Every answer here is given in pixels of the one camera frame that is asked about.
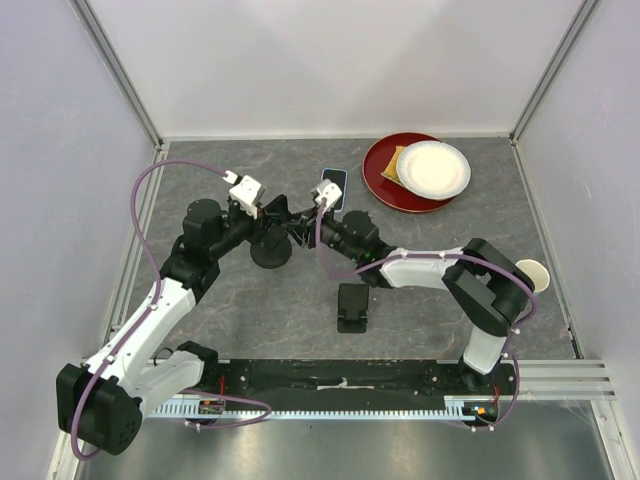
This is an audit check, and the white paper plate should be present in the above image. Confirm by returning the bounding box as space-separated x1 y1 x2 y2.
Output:
396 141 471 201

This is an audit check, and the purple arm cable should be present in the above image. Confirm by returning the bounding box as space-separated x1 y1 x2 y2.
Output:
315 197 540 435
72 159 274 460

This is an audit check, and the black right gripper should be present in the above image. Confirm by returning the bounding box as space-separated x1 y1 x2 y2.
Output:
280 203 361 265

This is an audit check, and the black folding phone stand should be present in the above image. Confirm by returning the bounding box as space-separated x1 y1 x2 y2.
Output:
337 283 369 334

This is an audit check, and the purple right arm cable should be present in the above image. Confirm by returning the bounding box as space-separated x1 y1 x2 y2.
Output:
315 197 540 435

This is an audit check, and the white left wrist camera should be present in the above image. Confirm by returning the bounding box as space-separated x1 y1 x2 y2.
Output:
223 170 265 219

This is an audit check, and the black round-base clamp stand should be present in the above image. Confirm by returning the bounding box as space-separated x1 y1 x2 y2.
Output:
250 239 293 270

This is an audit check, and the slotted cable duct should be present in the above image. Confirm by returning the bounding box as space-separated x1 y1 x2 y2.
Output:
150 389 499 421

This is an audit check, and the aluminium corner post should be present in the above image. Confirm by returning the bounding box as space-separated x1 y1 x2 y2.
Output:
70 0 164 150
509 0 600 146

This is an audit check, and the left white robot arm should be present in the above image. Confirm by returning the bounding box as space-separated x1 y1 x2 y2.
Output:
56 199 260 455

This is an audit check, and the light blue mug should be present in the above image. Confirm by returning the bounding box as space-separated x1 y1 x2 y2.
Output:
516 259 551 295

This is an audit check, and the aluminium corner post right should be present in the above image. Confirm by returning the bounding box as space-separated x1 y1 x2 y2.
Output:
509 0 600 146

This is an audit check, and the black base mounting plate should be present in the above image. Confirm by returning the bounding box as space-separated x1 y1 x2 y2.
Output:
152 359 519 420

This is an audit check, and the aluminium frame rail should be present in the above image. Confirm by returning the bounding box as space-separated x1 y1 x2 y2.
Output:
74 357 616 401

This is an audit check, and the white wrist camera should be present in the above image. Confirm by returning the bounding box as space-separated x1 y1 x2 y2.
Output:
311 179 343 212
223 170 265 219

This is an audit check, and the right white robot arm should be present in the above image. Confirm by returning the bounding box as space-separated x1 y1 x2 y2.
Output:
283 207 537 394

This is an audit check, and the blue-cased smartphone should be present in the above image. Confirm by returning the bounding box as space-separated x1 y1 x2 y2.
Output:
321 168 348 213

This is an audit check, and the aluminium corner post left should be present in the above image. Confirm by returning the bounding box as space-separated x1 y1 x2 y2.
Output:
70 0 164 150

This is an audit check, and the round red tray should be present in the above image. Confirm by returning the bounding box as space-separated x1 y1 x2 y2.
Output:
362 132 456 214

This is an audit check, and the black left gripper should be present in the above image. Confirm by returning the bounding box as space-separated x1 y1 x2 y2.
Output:
210 201 280 260

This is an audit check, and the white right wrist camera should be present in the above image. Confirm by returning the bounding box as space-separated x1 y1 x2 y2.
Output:
311 179 343 212

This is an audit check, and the black smartphone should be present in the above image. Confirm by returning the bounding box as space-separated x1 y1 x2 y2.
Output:
260 194 290 250

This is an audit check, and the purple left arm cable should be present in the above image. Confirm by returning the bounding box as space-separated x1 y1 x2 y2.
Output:
72 159 274 460

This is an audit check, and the yellow sponge cloth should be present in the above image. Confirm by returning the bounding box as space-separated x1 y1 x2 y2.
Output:
381 146 405 187

